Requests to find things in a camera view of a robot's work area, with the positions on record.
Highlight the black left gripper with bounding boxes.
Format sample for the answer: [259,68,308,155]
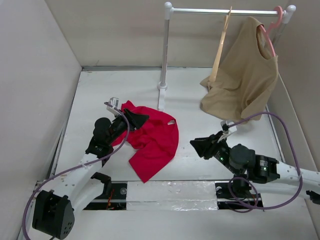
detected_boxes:
[106,108,148,145]

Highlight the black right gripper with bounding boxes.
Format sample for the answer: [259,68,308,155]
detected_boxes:
[189,130,240,176]

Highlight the red t shirt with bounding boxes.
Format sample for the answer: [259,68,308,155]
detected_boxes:
[121,100,179,183]

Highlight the beige plastic hanger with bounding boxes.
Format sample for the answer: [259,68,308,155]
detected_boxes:
[209,6,232,82]

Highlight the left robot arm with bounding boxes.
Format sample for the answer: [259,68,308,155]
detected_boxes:
[32,109,218,240]

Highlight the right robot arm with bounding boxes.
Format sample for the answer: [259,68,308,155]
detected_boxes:
[190,131,320,212]

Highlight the beige t shirt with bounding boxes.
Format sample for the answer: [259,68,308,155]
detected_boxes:
[200,16,279,122]

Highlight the pink plastic hanger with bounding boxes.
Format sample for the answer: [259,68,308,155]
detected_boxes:
[258,6,285,58]

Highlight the white clothes rack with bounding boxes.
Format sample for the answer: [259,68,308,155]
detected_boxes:
[157,1,297,112]

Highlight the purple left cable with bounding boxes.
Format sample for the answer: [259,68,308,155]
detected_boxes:
[22,106,131,240]

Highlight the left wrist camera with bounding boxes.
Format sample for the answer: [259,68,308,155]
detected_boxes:
[104,97,124,118]

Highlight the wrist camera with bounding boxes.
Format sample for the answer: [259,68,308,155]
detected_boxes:
[104,97,124,118]
[217,120,237,142]

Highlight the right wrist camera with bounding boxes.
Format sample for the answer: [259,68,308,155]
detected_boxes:
[217,120,237,142]

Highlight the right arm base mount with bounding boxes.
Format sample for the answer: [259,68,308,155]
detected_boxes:
[215,181,263,213]

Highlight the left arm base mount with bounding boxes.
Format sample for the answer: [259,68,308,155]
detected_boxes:
[84,182,128,211]

